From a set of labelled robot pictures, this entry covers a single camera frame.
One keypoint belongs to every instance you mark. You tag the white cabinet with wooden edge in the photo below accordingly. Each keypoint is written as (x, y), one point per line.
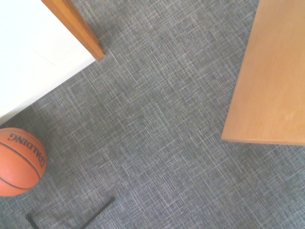
(78, 28)

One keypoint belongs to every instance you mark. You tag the light wooden door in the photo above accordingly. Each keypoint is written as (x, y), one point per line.
(269, 76)

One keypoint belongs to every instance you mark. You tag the thin black rod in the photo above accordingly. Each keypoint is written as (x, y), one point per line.
(98, 212)

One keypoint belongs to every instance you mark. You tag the orange Spalding basketball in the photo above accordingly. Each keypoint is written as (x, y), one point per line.
(19, 164)

